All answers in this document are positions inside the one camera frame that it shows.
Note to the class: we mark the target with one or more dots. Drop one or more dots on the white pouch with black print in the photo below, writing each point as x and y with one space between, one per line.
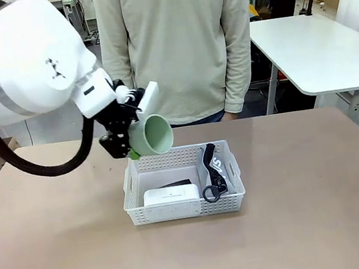
226 164

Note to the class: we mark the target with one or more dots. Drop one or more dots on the white perforated plastic basket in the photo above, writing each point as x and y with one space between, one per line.
164 211

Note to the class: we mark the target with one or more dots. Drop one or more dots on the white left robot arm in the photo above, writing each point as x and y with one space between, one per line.
26 59

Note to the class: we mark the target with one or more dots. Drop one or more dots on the grey workbench with metal frame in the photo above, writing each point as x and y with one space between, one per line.
76 11

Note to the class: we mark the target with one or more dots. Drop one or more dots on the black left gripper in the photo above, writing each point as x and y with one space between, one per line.
117 116

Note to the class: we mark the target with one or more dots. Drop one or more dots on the light green plastic cup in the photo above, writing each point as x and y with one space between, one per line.
157 134

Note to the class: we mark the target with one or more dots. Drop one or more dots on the person's right forearm beige sleeve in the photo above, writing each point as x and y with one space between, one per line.
117 66

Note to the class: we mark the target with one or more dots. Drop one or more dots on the large white table with legs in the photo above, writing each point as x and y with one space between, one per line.
309 54

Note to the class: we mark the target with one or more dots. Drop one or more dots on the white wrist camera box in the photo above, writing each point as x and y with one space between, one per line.
148 96

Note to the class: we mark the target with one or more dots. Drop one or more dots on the white rectangular box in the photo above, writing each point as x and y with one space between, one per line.
170 195

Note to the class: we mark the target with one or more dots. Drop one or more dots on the person's left hand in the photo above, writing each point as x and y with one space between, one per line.
229 116

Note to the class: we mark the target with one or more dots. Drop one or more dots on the person's left forearm beige sleeve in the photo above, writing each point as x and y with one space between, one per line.
237 82

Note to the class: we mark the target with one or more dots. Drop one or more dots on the person in beige sweater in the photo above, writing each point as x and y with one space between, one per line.
182 39

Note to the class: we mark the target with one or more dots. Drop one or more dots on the black stapler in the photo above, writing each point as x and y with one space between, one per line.
175 183

